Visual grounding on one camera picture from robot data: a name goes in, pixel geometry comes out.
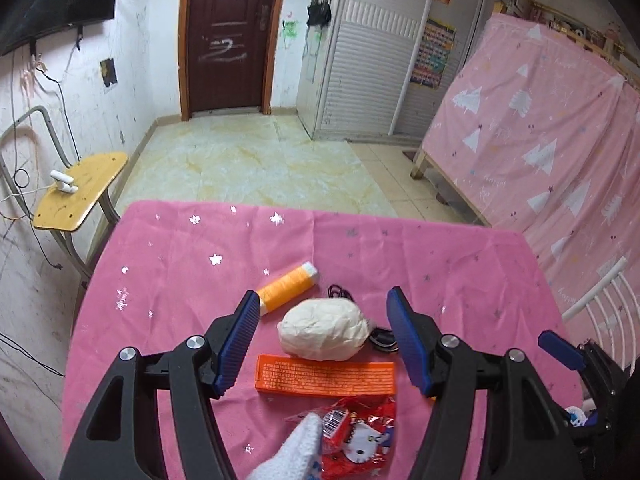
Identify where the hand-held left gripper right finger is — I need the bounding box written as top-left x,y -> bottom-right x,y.
385,285 -> 584,480

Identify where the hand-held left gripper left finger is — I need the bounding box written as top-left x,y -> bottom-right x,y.
59,289 -> 262,480

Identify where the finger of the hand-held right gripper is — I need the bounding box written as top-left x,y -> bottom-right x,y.
538,329 -> 586,372

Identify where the white plastic bag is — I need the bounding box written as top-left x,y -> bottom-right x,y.
276,298 -> 372,362

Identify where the blue white slipper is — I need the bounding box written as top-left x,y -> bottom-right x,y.
567,404 -> 594,429

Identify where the orange tube with white cap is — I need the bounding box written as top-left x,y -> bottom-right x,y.
255,260 -> 320,317

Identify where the orange cardboard box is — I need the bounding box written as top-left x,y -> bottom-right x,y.
254,353 -> 398,399

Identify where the pink star tablecloth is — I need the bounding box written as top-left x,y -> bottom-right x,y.
61,200 -> 587,480

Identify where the red cartoon snack packet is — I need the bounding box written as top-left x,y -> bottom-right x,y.
300,394 -> 397,480

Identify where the pink tree-print bedsheet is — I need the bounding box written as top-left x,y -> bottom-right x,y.
422,12 -> 640,332

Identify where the yellow wooden chair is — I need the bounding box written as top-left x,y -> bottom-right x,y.
0,105 -> 130,282

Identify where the small white device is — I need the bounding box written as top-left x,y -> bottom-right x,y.
48,169 -> 79,195

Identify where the white louvered wardrobe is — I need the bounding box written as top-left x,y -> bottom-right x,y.
295,0 -> 539,142

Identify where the colourful grid poster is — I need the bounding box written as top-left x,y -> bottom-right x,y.
409,18 -> 457,91

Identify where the dark brown door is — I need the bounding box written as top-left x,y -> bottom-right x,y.
178,0 -> 281,121

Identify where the black hanging bag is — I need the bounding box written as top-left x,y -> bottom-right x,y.
305,2 -> 332,27

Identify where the dark keychain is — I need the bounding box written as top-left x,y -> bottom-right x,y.
367,327 -> 399,354

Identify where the wooden bed frame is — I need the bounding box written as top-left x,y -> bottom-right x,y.
410,0 -> 640,227

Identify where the black wall television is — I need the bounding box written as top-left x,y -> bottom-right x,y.
0,0 -> 124,57

